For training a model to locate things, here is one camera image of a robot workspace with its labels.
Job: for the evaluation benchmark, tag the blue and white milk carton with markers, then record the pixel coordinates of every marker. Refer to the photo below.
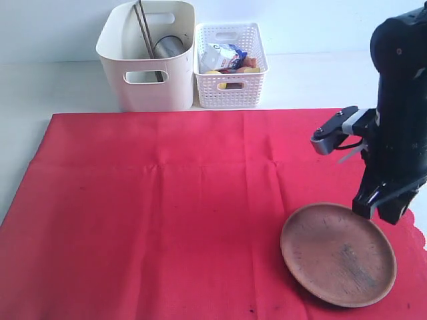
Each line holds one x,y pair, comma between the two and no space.
219,56

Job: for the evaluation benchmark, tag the yellow cheese wedge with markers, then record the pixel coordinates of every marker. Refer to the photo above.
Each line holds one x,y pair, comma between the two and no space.
250,70

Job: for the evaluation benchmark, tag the round brown wooden plate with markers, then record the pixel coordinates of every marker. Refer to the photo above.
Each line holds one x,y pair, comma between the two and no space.
338,256

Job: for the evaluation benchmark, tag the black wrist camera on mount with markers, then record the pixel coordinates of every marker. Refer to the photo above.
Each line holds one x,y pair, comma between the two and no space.
348,128

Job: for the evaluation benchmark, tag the dark wooden chopstick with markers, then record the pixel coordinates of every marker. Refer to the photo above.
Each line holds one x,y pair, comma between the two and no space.
141,30
150,48

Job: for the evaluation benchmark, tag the stainless steel cup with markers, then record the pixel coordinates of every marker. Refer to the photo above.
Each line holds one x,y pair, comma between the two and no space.
167,47

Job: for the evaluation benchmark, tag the white perforated plastic basket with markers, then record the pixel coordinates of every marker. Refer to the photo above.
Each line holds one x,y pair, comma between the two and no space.
229,90

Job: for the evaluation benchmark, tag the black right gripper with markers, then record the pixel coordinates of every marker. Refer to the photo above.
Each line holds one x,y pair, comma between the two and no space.
395,160

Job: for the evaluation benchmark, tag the yellow lemon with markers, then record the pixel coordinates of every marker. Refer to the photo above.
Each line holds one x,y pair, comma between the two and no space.
213,71

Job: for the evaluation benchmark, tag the cream plastic storage bin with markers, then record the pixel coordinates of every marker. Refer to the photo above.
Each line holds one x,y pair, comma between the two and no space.
142,83

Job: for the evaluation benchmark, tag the red tablecloth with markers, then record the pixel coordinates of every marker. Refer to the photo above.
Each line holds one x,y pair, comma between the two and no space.
178,216

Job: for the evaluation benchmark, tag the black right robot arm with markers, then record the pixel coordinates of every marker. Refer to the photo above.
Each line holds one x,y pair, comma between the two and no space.
398,52

